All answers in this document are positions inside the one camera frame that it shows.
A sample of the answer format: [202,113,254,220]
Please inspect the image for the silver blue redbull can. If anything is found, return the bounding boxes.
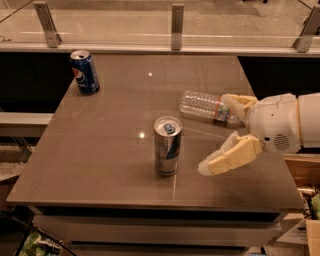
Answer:
[154,116,182,176]

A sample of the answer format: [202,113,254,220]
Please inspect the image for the green snack bag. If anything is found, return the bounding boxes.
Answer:
[18,232,64,256]

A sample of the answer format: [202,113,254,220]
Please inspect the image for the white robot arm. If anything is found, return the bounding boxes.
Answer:
[198,93,320,176]

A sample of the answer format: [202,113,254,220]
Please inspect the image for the clear plastic water bottle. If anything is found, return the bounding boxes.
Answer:
[180,91,245,128]

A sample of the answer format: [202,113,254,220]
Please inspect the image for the green packet in box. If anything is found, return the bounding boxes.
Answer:
[311,195,320,220]

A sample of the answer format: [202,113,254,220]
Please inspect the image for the middle metal railing bracket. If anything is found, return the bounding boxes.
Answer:
[171,3,184,50]

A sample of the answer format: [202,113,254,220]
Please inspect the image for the right metal railing bracket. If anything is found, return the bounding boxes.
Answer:
[293,7,320,53]

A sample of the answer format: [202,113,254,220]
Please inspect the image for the left metal railing bracket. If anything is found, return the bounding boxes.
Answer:
[33,1,62,48]

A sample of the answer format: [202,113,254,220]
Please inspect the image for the blue pepsi can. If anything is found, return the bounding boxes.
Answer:
[70,50,100,94]

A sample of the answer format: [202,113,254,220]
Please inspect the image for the metal railing bracket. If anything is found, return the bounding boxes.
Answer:
[33,1,62,48]
[171,3,184,50]
[293,7,320,53]

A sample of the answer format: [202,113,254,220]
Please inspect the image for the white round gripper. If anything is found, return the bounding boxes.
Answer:
[198,93,301,176]

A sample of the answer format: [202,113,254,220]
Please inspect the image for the cardboard box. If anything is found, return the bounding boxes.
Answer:
[277,213,320,256]

